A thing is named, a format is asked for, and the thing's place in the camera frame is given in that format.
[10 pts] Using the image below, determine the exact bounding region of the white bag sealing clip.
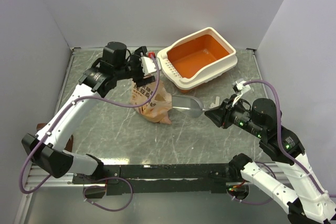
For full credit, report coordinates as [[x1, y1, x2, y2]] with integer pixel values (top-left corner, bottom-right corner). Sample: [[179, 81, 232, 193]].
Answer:
[[209, 97, 220, 109]]

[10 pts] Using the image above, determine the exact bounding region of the black mounting base rail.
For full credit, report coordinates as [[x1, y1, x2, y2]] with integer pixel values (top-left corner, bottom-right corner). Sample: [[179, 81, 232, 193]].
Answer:
[[72, 163, 243, 196]]

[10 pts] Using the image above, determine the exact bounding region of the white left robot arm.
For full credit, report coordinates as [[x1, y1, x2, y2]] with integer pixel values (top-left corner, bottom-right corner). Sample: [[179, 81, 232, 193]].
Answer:
[[22, 42, 161, 183]]

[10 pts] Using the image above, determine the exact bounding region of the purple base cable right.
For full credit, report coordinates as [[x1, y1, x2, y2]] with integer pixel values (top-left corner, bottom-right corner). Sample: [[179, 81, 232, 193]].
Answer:
[[227, 161, 278, 206]]

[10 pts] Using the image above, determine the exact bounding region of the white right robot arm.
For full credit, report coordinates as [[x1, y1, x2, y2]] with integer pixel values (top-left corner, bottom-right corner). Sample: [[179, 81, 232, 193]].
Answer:
[[204, 97, 335, 223]]

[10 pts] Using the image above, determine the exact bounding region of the grey metal litter scoop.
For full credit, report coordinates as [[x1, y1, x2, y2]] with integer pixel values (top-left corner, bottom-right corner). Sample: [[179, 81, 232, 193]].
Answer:
[[172, 95, 208, 118]]

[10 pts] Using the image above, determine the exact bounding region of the brown dustpan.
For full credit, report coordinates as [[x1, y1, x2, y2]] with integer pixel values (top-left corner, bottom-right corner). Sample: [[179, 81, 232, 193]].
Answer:
[[36, 123, 74, 152]]

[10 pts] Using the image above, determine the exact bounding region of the pink cat litter bag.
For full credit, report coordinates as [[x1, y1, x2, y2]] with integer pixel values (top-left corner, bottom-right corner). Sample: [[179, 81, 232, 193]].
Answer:
[[130, 80, 172, 124]]

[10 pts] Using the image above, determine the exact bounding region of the aluminium frame rail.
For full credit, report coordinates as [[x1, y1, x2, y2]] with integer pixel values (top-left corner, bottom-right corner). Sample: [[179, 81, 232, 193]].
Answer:
[[26, 165, 77, 188]]

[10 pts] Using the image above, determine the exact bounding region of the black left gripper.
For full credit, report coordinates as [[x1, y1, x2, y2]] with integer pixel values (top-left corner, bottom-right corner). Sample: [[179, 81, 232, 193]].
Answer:
[[114, 47, 155, 87]]

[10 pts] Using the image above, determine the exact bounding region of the orange and white litter box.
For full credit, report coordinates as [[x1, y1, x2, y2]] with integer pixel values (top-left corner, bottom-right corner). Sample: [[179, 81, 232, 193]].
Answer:
[[156, 27, 238, 93]]

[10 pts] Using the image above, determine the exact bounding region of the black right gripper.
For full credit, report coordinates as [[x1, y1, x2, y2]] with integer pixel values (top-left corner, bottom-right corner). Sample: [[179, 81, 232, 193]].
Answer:
[[204, 93, 266, 138]]

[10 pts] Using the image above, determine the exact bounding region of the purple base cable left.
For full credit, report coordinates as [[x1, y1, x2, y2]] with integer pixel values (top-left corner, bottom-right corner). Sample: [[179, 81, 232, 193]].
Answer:
[[82, 176, 134, 212]]

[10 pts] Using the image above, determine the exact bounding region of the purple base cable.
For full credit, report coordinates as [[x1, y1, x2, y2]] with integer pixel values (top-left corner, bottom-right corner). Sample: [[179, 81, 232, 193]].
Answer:
[[82, 176, 134, 212], [227, 161, 278, 206]]

